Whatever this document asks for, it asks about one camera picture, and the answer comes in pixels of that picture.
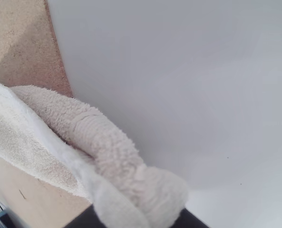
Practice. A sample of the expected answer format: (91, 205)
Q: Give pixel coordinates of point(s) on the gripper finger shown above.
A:
(86, 218)
(190, 221)

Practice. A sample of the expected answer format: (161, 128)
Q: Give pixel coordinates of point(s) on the pale towel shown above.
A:
(107, 142)

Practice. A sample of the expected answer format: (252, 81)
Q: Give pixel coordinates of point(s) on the cork mat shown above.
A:
(24, 47)

